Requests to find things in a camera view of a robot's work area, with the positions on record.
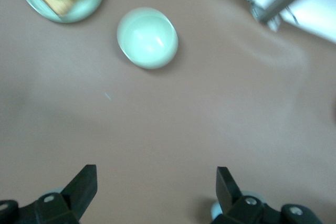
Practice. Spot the brown table cover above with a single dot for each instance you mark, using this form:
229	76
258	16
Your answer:
168	116

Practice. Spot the pale green bowl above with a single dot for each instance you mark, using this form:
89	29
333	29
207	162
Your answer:
147	40

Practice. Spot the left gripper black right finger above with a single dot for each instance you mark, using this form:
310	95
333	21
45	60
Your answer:
249	213

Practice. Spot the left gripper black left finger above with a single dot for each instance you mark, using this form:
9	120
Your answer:
65	208

